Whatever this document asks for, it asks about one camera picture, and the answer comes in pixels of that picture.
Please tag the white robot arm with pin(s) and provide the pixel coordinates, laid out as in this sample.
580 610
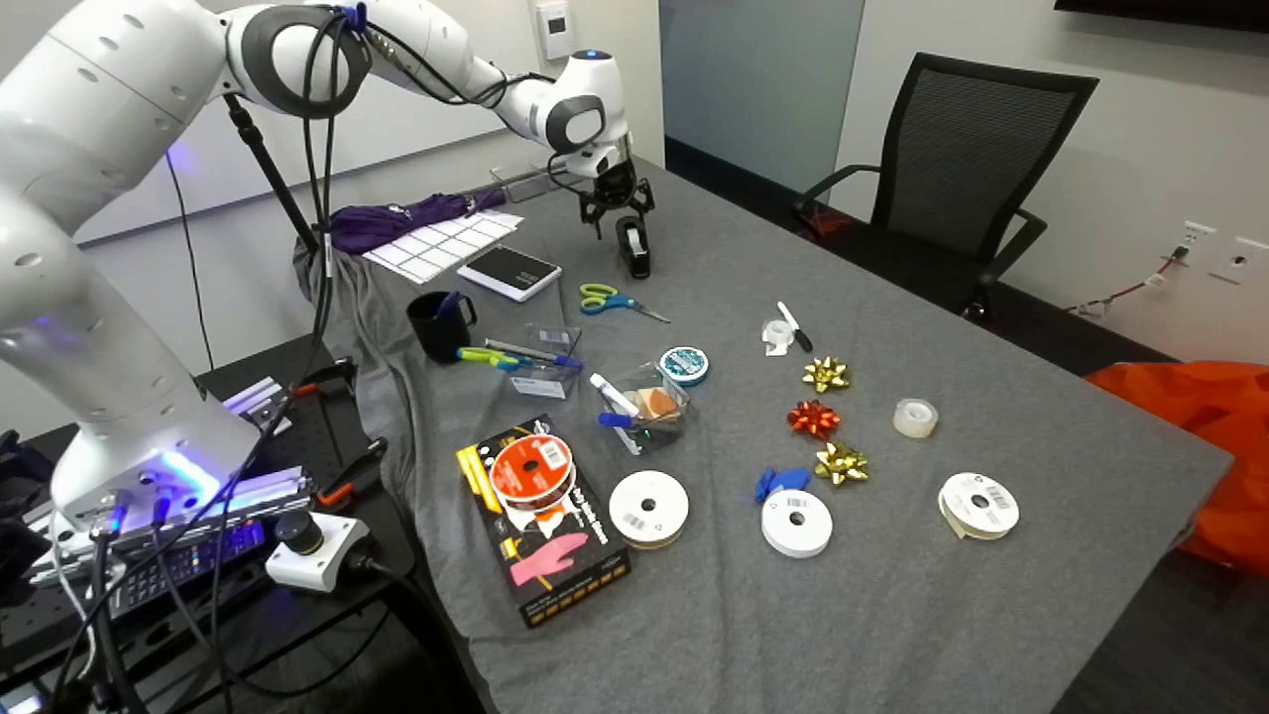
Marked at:
111 86

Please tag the orange bag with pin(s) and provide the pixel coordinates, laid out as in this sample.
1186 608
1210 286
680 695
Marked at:
1227 405

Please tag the clear plastic box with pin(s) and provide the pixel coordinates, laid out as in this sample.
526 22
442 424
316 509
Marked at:
546 333

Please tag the grey tablecloth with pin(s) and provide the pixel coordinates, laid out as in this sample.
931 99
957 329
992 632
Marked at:
896 610

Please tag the gold gift bow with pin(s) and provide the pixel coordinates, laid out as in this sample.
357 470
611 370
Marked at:
842 464
826 375

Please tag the wall-mounted black television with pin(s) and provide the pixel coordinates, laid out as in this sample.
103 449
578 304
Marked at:
1202 11

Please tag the black office chair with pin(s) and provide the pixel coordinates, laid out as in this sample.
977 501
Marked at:
940 206

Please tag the black mug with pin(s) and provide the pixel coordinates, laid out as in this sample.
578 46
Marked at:
442 321

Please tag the red ribbon spool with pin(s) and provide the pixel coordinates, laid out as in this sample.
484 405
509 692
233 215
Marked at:
534 470

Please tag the red gift bow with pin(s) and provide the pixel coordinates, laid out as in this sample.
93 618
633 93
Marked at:
809 419

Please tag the blue gift bow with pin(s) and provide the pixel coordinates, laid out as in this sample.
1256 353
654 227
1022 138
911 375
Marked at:
779 481

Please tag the white ribbon spool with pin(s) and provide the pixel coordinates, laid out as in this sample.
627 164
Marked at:
796 524
977 503
648 509

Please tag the green-handled scissors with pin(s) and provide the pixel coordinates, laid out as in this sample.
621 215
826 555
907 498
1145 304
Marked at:
599 298

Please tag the black tape dispenser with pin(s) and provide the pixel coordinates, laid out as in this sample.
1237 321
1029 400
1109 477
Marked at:
636 248

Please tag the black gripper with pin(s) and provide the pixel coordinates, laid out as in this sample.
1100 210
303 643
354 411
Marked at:
608 181

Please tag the black camera tripod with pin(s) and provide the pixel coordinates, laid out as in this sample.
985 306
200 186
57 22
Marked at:
257 142

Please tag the white plastic piece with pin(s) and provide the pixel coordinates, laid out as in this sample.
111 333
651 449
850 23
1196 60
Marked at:
779 338

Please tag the clear cup with supplies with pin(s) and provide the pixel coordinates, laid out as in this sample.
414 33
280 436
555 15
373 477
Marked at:
641 411

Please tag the black marker pen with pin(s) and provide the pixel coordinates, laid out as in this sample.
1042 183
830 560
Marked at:
796 326

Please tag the purple cloth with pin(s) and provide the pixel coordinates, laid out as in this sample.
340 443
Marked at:
365 227

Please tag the white controller box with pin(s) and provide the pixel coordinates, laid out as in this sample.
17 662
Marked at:
311 550

